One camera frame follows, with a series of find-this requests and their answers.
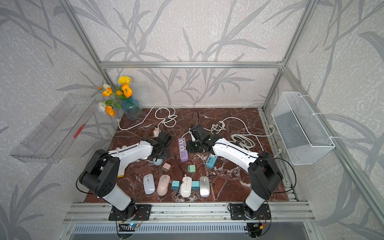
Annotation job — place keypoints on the teal power strip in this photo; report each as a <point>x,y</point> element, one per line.
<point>211,160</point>

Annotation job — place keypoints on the blue glass vase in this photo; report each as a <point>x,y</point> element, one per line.
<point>132,108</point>

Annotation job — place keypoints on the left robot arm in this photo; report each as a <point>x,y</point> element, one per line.
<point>103,169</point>

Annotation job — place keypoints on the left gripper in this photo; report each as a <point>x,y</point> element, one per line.
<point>165,155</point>

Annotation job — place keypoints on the light blue wireless mouse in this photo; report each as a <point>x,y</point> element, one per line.
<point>158,162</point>

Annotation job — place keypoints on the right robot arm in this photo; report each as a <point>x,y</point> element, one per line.
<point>264,174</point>

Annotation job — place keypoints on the white work glove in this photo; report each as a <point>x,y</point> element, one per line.
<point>121,172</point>

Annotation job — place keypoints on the clear plastic wall shelf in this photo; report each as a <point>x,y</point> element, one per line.
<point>52,138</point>

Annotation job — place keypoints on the white wire mesh basket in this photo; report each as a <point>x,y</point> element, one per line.
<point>304,137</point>

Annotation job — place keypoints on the green usb charger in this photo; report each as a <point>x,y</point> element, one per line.
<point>191,169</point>

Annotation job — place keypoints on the silver wireless mouse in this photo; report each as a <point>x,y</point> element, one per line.
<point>204,184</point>

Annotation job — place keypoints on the teal usb charger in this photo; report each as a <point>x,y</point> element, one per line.
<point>175,185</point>
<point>195,185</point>

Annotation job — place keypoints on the orange power strip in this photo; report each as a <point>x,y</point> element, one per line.
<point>156,132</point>

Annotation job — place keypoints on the pink wireless mouse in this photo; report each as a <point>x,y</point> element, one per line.
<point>163,185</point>

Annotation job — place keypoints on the lavender white wireless mouse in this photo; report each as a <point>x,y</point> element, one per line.
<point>149,184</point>

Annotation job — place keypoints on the orange yellow artificial flowers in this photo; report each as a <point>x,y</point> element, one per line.
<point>123,92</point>

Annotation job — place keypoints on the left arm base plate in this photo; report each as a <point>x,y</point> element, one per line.
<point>140,212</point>

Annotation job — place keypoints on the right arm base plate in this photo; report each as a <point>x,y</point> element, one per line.
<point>243,212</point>

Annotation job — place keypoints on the pink usb charger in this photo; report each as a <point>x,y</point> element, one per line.
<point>166,167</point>

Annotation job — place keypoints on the purple power strip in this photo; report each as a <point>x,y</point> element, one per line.
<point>183,150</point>

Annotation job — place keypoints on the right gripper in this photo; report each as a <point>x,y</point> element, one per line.
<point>189,146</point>

